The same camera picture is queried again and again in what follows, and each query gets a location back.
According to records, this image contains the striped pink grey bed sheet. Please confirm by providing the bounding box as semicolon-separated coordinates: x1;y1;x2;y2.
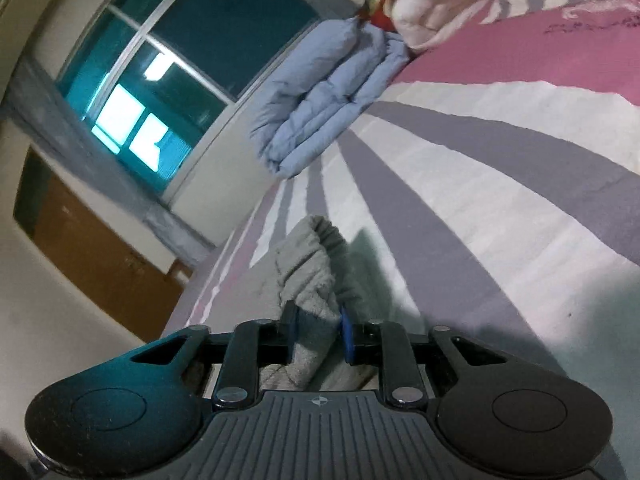
165;0;640;480

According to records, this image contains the sliding glass window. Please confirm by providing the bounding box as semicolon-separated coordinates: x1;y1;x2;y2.
52;0;321;206

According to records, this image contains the grey curtain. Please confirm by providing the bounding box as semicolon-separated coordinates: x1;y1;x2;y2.
5;55;216;268

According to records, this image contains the wooden chair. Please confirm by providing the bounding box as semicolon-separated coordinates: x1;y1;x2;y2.
167;257;194;282

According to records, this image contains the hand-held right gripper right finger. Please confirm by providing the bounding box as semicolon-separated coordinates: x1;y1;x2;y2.
339;307;508;409

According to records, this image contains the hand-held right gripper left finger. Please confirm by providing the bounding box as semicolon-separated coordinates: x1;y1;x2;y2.
130;301;303;413

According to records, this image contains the folded light blue quilt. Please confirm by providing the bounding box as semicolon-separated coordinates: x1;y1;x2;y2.
248;17;413;179

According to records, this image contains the folded pale pink blanket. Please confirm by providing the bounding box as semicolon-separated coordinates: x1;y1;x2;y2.
390;0;516;53

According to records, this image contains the brown wooden door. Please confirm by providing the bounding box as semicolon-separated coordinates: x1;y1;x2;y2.
12;147;193;343

